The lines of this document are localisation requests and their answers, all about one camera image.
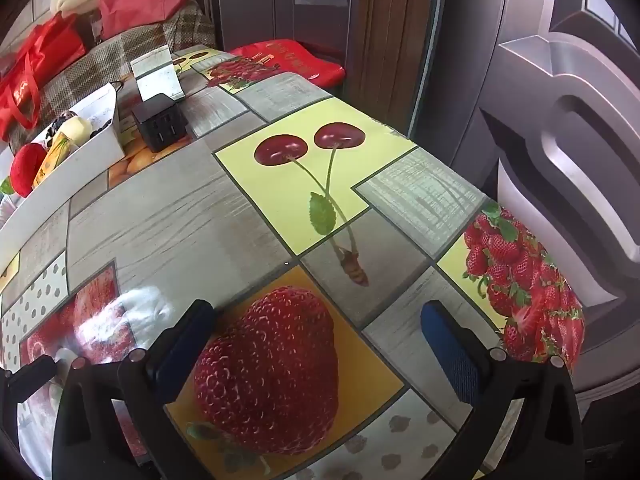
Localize plaid blanket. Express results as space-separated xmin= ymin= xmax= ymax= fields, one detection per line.
xmin=10 ymin=0 xmax=216 ymax=151

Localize purple blue hair tie bundle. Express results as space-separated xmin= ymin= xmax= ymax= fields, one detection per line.
xmin=45 ymin=117 xmax=69 ymax=143

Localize red plush apple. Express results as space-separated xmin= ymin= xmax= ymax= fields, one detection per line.
xmin=0 ymin=143 xmax=47 ymax=198

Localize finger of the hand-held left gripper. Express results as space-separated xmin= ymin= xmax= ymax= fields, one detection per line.
xmin=0 ymin=355 xmax=57 ymax=403

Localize red printed cushion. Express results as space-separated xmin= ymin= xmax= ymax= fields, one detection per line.
xmin=227 ymin=39 xmax=347 ymax=88

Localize black cube power adapter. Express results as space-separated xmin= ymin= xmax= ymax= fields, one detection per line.
xmin=131 ymin=94 xmax=193 ymax=153

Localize white cardboard box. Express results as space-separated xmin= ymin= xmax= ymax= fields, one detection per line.
xmin=0 ymin=82 xmax=126 ymax=233

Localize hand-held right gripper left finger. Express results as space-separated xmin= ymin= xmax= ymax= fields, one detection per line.
xmin=52 ymin=299 xmax=218 ymax=480

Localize red tote bag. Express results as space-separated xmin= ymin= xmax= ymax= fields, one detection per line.
xmin=0 ymin=12 xmax=89 ymax=143

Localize pale yellow foam block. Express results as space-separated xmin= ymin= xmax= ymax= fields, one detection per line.
xmin=62 ymin=116 xmax=94 ymax=145

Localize red cloth bag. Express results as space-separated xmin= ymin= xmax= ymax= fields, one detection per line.
xmin=98 ymin=0 xmax=190 ymax=41

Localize yellow tea box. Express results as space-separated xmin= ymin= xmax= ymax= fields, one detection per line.
xmin=32 ymin=132 xmax=71 ymax=188

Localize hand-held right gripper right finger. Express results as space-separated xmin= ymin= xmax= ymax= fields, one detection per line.
xmin=420 ymin=300 xmax=586 ymax=480

